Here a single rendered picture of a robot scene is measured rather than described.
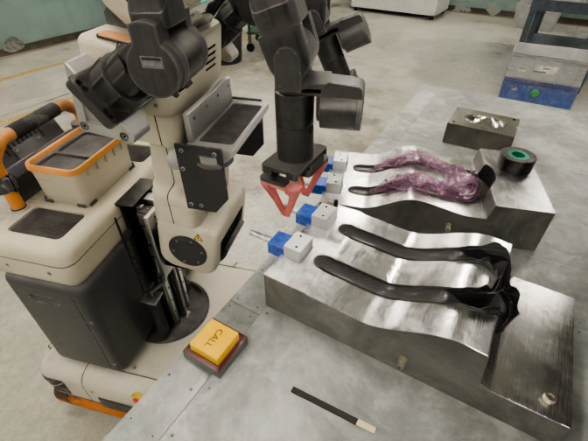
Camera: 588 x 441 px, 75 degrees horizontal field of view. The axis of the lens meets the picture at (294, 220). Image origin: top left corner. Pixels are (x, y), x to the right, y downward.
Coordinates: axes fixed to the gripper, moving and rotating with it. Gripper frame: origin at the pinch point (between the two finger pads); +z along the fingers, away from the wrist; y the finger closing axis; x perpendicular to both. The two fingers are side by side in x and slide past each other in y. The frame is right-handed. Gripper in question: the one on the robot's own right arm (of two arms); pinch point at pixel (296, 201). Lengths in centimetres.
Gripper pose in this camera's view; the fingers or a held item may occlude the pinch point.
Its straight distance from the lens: 66.0
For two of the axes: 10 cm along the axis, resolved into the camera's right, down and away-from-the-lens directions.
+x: -8.6, -3.1, 4.1
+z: 0.1, 7.8, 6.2
